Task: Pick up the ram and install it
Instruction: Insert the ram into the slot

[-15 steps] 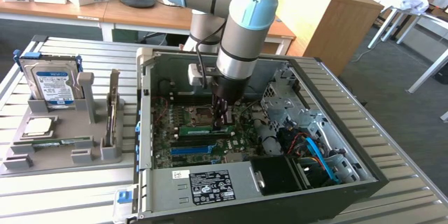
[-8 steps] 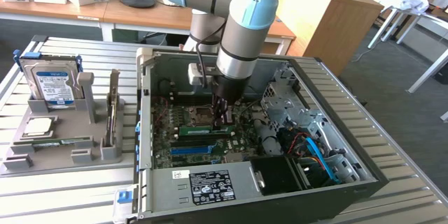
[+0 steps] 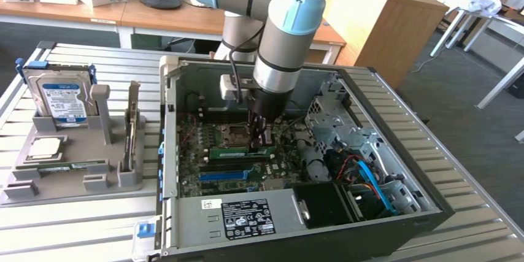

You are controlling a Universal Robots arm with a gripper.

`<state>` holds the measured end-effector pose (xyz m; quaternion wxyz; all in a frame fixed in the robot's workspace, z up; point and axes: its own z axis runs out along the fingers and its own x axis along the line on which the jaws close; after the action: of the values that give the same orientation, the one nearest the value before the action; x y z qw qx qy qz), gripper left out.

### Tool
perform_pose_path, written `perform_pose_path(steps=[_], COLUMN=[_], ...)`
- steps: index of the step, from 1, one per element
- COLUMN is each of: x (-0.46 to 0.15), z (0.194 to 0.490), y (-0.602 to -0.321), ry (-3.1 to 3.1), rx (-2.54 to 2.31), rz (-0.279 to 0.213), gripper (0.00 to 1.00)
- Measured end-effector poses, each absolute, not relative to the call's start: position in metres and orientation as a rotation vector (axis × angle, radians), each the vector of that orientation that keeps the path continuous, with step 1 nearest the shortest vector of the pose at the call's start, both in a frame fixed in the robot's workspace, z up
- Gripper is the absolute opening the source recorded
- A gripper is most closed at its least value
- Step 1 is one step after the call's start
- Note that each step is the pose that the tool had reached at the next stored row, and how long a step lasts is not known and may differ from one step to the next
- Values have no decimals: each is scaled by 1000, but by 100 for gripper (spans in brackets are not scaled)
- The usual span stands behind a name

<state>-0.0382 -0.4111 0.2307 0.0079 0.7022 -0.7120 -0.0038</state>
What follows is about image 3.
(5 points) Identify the wooden cabinet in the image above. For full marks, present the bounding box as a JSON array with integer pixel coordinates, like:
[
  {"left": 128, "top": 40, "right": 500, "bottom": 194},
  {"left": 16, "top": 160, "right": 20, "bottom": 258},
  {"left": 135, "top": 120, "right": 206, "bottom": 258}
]
[{"left": 320, "top": 0, "right": 451, "bottom": 90}]

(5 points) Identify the metal disk bay cage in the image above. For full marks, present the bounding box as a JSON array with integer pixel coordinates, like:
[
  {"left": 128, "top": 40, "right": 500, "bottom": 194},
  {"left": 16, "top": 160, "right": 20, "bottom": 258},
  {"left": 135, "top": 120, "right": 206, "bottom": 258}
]
[{"left": 304, "top": 77, "right": 432, "bottom": 214}]

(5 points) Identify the grey parts rack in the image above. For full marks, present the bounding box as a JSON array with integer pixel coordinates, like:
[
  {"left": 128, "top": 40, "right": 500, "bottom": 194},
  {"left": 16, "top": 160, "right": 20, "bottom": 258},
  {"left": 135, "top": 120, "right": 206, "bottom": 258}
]
[{"left": 0, "top": 83, "right": 148, "bottom": 206}]

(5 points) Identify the grey power supply with label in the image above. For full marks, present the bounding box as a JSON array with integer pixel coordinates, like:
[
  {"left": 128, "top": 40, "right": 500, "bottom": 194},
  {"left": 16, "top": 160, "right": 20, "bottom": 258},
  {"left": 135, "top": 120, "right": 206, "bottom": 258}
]
[{"left": 175, "top": 189, "right": 314, "bottom": 246}]

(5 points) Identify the white table leg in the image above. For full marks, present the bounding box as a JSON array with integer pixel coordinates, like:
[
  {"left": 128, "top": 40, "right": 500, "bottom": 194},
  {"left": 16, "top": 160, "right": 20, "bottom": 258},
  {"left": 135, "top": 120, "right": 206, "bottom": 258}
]
[{"left": 476, "top": 56, "right": 524, "bottom": 110}]

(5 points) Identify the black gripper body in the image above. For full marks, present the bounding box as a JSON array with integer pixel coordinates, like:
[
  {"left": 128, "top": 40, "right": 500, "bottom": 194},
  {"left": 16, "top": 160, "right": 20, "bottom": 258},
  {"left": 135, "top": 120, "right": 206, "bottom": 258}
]
[{"left": 250, "top": 88, "right": 294, "bottom": 122}]

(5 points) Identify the graphics card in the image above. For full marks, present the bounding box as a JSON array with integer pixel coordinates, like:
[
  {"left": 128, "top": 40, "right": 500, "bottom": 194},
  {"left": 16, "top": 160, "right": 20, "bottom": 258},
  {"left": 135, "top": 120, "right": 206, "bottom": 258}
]
[{"left": 122, "top": 80, "right": 143, "bottom": 173}]

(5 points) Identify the white frame table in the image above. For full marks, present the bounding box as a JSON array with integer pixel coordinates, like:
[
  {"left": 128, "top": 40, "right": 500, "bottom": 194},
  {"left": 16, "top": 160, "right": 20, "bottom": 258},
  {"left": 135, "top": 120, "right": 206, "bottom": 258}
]
[{"left": 430, "top": 6, "right": 524, "bottom": 58}]

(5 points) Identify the black RAM slot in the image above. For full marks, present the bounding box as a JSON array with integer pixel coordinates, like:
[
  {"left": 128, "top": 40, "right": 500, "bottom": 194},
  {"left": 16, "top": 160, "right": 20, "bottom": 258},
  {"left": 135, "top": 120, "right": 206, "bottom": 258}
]
[{"left": 207, "top": 157, "right": 258, "bottom": 173}]

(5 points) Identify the blue expansion slot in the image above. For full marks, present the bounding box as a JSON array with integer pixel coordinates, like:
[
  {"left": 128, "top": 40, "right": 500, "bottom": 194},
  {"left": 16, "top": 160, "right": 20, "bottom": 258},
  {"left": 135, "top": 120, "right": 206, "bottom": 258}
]
[{"left": 199, "top": 171, "right": 252, "bottom": 182}]

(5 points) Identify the red wire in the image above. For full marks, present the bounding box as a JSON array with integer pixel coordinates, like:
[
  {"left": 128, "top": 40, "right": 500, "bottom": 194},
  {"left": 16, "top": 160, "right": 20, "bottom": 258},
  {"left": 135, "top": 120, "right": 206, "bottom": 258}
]
[{"left": 179, "top": 112, "right": 199, "bottom": 153}]

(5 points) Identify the hard disk blue label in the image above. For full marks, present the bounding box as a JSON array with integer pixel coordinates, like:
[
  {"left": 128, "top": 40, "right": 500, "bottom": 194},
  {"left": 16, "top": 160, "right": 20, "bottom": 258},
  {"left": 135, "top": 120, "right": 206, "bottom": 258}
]
[{"left": 14, "top": 58, "right": 99, "bottom": 128}]

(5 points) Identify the wooden desk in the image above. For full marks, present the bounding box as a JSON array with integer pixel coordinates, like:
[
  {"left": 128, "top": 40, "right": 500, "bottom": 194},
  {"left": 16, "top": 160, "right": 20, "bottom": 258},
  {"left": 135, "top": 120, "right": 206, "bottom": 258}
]
[{"left": 0, "top": 0, "right": 348, "bottom": 64}]

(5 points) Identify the CPU socket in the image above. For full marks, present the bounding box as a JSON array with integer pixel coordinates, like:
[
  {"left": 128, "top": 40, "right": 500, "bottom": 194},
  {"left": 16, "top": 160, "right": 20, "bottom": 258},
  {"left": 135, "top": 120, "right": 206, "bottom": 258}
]
[{"left": 215, "top": 123, "right": 252, "bottom": 148}]

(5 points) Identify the blue flat wire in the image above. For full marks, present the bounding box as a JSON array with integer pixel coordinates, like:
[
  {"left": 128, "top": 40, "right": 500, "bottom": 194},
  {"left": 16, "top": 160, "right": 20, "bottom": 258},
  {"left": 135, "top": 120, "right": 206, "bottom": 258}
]
[{"left": 355, "top": 158, "right": 402, "bottom": 215}]

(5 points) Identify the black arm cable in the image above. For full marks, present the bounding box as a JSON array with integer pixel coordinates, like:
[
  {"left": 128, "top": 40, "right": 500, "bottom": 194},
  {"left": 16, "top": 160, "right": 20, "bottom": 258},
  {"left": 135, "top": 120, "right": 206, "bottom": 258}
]
[{"left": 228, "top": 24, "right": 266, "bottom": 104}]

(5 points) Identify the silver CPU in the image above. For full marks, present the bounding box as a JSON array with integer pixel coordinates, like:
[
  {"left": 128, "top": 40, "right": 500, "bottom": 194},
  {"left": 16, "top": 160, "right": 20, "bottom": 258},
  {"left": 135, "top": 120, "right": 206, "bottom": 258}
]
[{"left": 26, "top": 138, "right": 66, "bottom": 161}]

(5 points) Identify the blue case latch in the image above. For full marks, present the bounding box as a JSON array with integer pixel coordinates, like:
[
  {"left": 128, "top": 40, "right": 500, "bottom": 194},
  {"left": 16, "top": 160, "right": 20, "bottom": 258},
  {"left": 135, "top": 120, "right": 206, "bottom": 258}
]
[{"left": 136, "top": 223, "right": 154, "bottom": 239}]

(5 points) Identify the open black PC case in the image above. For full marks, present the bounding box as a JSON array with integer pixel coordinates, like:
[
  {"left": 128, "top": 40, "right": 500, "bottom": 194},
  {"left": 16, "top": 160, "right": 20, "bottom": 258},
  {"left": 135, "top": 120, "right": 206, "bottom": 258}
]
[{"left": 156, "top": 55, "right": 458, "bottom": 260}]

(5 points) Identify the green RAM stick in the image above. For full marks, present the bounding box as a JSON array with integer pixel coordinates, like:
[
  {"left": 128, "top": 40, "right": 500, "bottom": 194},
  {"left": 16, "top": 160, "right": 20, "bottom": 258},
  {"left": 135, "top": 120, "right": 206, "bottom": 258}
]
[
  {"left": 210, "top": 146, "right": 275, "bottom": 160},
  {"left": 15, "top": 160, "right": 104, "bottom": 172}
]

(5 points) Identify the green motherboard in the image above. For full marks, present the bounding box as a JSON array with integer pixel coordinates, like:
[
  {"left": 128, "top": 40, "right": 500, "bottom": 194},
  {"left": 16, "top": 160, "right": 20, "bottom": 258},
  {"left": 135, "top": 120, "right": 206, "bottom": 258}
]
[{"left": 176, "top": 111, "right": 314, "bottom": 199}]

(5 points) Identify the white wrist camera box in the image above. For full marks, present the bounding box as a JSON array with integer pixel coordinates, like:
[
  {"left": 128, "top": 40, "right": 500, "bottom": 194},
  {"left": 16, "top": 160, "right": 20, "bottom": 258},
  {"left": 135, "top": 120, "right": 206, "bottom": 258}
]
[{"left": 219, "top": 73, "right": 247, "bottom": 101}]

